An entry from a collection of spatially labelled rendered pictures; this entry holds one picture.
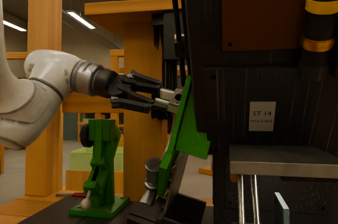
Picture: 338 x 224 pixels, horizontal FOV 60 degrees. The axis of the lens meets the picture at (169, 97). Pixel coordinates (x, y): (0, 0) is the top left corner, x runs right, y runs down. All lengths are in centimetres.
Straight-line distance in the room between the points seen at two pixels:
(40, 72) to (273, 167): 60
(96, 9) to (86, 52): 1077
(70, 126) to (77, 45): 313
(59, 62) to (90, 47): 1092
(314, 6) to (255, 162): 22
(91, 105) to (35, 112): 47
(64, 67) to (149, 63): 33
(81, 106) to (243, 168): 87
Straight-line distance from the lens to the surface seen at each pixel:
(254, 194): 58
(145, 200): 70
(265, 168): 43
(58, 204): 104
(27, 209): 110
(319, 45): 46
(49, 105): 77
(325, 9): 45
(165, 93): 75
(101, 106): 116
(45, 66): 81
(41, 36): 122
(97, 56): 1157
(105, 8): 98
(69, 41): 1213
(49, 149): 120
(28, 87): 74
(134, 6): 95
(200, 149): 62
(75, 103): 121
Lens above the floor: 120
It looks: 2 degrees up
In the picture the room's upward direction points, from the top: straight up
